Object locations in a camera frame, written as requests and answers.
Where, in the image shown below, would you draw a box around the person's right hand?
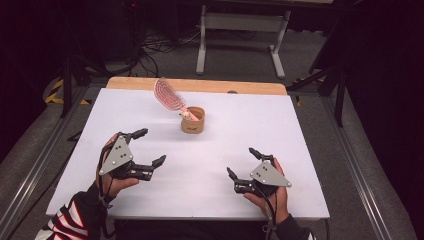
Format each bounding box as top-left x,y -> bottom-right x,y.
243,157 -> 293,225

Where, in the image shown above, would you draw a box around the bundle of black floor cables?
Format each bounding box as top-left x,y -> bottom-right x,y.
131,28 -> 202,78

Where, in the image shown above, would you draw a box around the white table cover board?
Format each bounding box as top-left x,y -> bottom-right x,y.
45,87 -> 331,222

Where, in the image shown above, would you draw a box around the aluminium floor rail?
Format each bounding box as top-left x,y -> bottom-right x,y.
0,84 -> 92,235
319,95 -> 395,240

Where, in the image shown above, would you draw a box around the yellow black hazard tape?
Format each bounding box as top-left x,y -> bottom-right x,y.
292,77 -> 326,108
44,77 -> 92,106

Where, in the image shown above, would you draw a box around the person's left hand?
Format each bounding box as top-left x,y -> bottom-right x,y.
95,132 -> 140,199

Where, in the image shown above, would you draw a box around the black tripod stand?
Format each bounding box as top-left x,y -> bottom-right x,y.
59,53 -> 115,119
287,62 -> 348,128

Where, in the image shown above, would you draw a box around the wooden table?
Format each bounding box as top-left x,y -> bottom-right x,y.
105,76 -> 288,97

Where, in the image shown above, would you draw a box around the black equipment case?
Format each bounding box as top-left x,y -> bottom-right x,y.
94,0 -> 143,63

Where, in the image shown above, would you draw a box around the right hand-held gripper black cable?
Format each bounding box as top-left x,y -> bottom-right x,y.
254,186 -> 279,240

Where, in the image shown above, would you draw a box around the hand-held gripper black cable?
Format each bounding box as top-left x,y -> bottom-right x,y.
254,186 -> 279,240
97,143 -> 117,240

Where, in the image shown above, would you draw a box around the grey metal desk frame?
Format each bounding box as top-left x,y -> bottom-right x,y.
195,3 -> 292,80

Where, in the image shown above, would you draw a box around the left hand-held gripper black cable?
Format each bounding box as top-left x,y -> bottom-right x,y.
97,143 -> 117,240

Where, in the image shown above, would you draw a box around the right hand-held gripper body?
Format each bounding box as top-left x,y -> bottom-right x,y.
233,156 -> 293,198

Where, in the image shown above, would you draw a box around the brown cup with animal figure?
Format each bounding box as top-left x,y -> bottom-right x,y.
179,105 -> 206,135

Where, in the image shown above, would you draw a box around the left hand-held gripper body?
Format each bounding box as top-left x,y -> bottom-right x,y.
98,132 -> 155,182

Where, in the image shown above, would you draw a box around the pink hairbrush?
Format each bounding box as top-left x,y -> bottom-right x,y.
153,77 -> 201,122

